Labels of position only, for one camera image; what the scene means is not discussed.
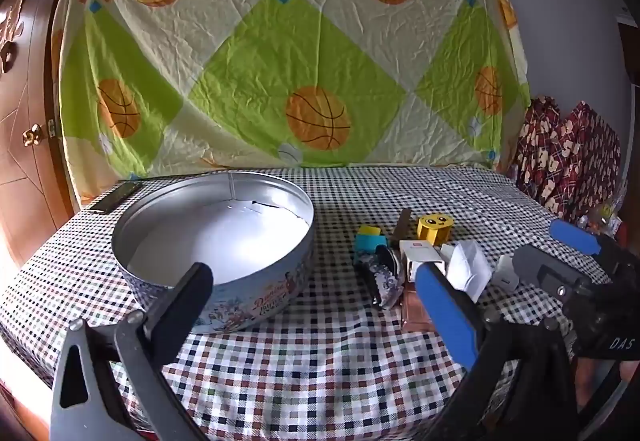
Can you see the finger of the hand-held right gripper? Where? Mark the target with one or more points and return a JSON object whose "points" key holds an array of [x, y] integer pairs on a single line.
{"points": [[575, 237], [542, 271]]}

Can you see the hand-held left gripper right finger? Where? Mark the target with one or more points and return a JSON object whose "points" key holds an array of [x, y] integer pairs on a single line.
{"points": [[445, 316]]}

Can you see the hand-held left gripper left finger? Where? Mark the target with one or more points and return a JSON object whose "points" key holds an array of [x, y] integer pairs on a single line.
{"points": [[186, 301]]}

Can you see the copper coloured box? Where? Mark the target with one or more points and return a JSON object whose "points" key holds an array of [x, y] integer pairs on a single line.
{"points": [[415, 313]]}

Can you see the white charger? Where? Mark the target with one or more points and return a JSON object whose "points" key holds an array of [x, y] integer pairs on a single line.
{"points": [[505, 273]]}

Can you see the white and green paper box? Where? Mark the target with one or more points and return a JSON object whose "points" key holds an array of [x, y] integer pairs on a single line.
{"points": [[470, 271]]}

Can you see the white card box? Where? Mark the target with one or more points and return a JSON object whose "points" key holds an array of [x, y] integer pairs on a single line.
{"points": [[417, 253]]}

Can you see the round metal cookie tin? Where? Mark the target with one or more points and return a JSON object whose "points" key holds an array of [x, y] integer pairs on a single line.
{"points": [[260, 301]]}

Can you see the yellow smiley face box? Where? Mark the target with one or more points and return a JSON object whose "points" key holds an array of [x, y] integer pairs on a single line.
{"points": [[434, 228]]}

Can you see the brown wooden comb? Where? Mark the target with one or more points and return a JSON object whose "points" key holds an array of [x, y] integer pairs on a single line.
{"points": [[402, 223]]}

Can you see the blue toy block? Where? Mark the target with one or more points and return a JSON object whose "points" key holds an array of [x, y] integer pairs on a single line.
{"points": [[370, 246]]}

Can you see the yellow toy block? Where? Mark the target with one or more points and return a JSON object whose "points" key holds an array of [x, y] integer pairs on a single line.
{"points": [[371, 231]]}

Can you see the person's right forearm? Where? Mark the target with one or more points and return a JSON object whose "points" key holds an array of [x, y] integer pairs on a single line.
{"points": [[597, 383]]}

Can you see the small yellow object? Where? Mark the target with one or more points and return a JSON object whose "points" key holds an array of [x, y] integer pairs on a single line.
{"points": [[607, 212]]}

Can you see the red bear printed cloth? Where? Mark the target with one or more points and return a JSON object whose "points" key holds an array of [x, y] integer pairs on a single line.
{"points": [[565, 156]]}

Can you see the dark flat rectangular object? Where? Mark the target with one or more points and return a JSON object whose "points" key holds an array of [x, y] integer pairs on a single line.
{"points": [[117, 197]]}

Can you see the checkered cloth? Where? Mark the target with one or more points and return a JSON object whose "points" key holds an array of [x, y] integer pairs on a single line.
{"points": [[325, 371]]}

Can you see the wooden door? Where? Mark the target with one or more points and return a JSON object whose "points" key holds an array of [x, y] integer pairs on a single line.
{"points": [[25, 166]]}

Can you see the metal door latch plate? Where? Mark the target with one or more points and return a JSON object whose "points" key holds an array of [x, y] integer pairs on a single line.
{"points": [[51, 128]]}

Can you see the brass door knob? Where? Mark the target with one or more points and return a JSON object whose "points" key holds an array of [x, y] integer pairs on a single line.
{"points": [[32, 135]]}

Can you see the green basketball printed sheet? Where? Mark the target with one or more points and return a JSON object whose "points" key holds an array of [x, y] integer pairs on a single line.
{"points": [[300, 46]]}

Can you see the door ornament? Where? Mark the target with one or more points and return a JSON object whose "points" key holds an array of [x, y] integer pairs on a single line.
{"points": [[10, 36]]}

